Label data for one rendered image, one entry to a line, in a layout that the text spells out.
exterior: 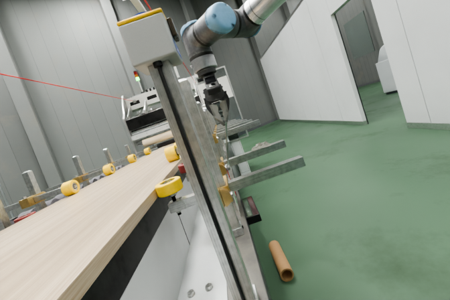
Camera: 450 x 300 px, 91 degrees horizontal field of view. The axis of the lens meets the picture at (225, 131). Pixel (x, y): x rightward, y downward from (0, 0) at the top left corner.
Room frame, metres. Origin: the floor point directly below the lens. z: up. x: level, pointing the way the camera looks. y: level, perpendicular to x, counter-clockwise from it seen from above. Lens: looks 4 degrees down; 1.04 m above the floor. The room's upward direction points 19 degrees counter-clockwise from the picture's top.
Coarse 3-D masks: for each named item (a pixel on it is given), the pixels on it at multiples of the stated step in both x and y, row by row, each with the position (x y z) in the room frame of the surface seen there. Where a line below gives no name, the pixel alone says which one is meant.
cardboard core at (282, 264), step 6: (270, 246) 1.50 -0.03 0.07; (276, 246) 1.46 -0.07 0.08; (276, 252) 1.40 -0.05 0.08; (282, 252) 1.39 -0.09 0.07; (276, 258) 1.35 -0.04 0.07; (282, 258) 1.32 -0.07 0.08; (276, 264) 1.33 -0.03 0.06; (282, 264) 1.28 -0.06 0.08; (288, 264) 1.28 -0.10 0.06; (282, 270) 1.24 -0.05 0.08; (288, 270) 1.30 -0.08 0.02; (282, 276) 1.25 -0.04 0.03; (288, 276) 1.26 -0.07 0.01
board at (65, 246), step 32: (160, 160) 1.46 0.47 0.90; (96, 192) 1.01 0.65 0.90; (128, 192) 0.75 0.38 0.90; (32, 224) 0.77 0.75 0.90; (64, 224) 0.61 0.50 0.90; (96, 224) 0.50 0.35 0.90; (128, 224) 0.45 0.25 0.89; (0, 256) 0.51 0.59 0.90; (32, 256) 0.43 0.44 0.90; (64, 256) 0.37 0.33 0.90; (96, 256) 0.34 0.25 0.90; (0, 288) 0.34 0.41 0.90; (32, 288) 0.30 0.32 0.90; (64, 288) 0.27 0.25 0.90
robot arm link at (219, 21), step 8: (208, 8) 0.71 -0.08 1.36; (216, 8) 0.69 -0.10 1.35; (224, 8) 0.70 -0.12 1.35; (208, 16) 0.69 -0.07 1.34; (216, 16) 0.68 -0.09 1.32; (224, 16) 0.70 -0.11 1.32; (232, 16) 0.71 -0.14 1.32; (200, 24) 0.73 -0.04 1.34; (208, 24) 0.70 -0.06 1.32; (216, 24) 0.68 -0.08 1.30; (224, 24) 0.69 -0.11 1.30; (232, 24) 0.71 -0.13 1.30; (200, 32) 0.74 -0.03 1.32; (208, 32) 0.72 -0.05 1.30; (216, 32) 0.71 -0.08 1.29; (224, 32) 0.71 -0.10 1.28; (232, 32) 0.75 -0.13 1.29; (200, 40) 0.76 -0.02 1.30; (208, 40) 0.75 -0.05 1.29; (216, 40) 0.76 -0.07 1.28
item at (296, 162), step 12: (300, 156) 0.68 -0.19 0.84; (264, 168) 0.68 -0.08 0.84; (276, 168) 0.66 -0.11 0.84; (288, 168) 0.66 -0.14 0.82; (228, 180) 0.69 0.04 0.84; (240, 180) 0.66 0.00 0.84; (252, 180) 0.66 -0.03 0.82; (264, 180) 0.66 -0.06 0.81; (168, 204) 0.66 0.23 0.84; (180, 204) 0.66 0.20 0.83; (192, 204) 0.66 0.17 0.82
